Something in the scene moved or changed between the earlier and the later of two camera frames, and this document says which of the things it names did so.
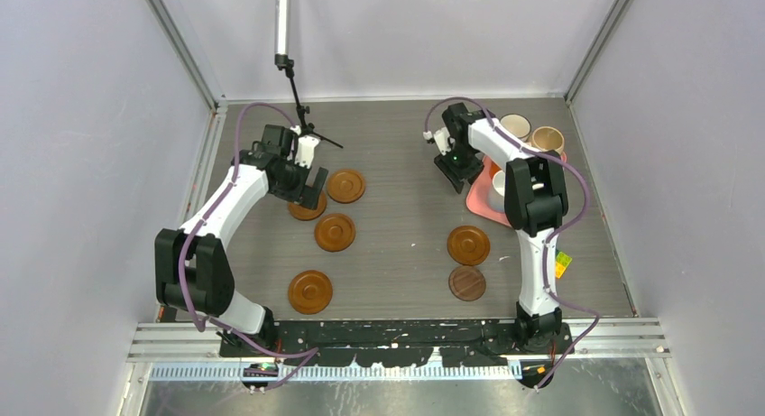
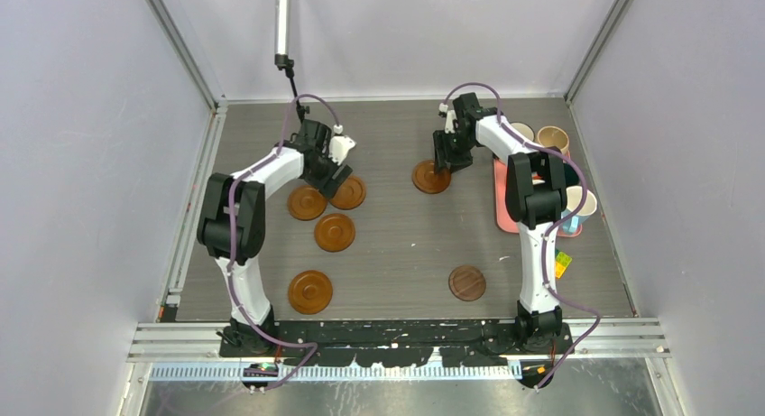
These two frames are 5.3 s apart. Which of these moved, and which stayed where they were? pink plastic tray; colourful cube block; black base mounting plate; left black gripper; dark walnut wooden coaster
Moved: left black gripper; pink plastic tray
Stayed: colourful cube block; dark walnut wooden coaster; black base mounting plate
